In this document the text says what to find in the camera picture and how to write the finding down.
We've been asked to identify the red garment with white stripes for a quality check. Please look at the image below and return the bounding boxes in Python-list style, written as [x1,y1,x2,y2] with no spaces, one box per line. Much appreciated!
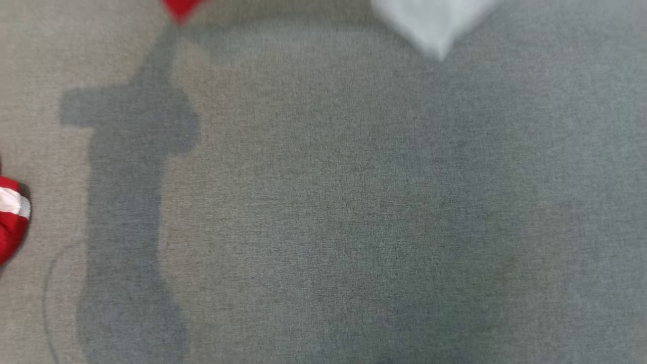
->
[160,0,209,24]

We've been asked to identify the red shorts with white stripes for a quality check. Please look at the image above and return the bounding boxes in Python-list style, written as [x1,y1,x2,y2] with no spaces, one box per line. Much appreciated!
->
[0,174,32,266]

